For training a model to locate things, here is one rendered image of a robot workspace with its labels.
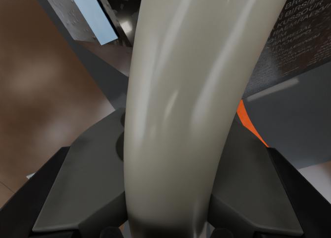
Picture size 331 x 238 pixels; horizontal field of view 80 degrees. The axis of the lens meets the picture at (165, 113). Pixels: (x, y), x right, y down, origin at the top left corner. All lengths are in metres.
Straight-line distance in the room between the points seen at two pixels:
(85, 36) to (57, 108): 1.09
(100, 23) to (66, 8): 0.06
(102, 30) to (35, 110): 1.22
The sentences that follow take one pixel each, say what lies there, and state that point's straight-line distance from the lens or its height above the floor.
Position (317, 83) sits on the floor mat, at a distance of 1.24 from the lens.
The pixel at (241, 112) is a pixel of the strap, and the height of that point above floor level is 0.02.
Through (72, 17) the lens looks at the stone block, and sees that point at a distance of 0.25.
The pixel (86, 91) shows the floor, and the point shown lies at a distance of 1.18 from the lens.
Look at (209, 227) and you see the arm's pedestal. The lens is 0.85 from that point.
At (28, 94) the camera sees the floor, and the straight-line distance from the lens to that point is 1.37.
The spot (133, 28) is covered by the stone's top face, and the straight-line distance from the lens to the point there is 0.17.
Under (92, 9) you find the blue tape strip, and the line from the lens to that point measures 0.20.
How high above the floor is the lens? 0.97
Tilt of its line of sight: 59 degrees down
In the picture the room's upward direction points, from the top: 174 degrees counter-clockwise
